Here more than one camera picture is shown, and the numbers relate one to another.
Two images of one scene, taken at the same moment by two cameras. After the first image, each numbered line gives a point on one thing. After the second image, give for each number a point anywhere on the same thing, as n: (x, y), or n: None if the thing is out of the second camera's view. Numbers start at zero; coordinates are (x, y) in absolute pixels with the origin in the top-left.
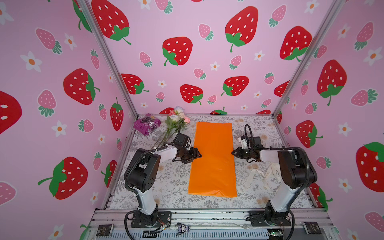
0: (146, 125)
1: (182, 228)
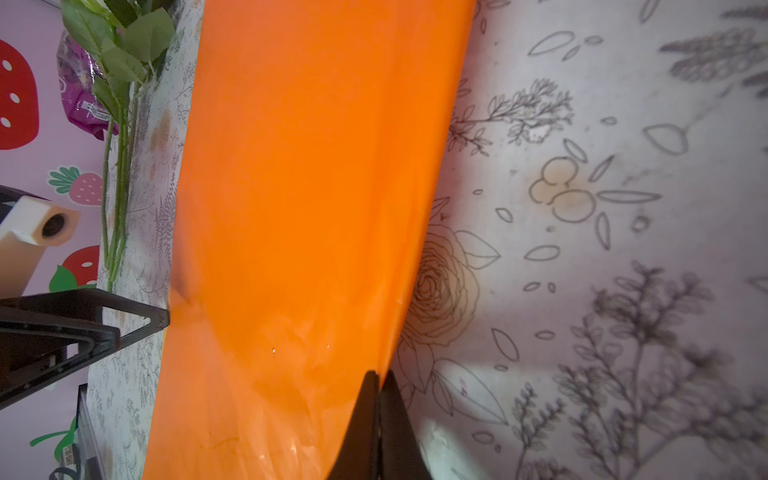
0: (76, 68)
1: None
